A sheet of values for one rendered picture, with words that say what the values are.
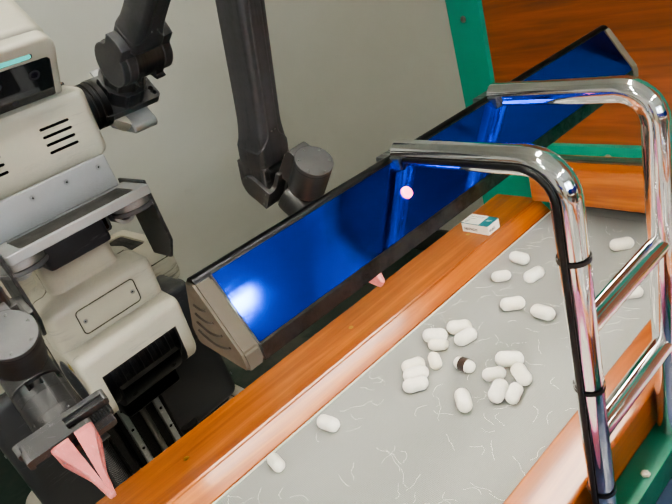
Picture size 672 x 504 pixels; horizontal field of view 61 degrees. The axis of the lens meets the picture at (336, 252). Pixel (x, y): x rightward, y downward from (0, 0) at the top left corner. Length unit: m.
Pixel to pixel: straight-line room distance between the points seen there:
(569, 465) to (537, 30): 0.71
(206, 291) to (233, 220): 2.56
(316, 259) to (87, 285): 0.75
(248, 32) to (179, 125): 2.03
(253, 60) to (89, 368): 0.63
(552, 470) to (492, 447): 0.09
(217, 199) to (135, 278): 1.78
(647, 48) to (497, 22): 0.26
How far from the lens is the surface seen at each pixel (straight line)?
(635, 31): 1.03
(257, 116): 0.84
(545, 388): 0.79
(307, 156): 0.83
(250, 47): 0.80
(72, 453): 0.70
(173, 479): 0.82
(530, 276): 0.97
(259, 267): 0.44
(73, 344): 1.16
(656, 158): 0.58
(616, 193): 1.05
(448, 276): 1.00
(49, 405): 0.72
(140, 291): 1.18
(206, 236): 2.90
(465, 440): 0.74
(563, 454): 0.68
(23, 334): 0.68
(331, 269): 0.46
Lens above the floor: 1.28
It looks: 26 degrees down
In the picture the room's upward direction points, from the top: 18 degrees counter-clockwise
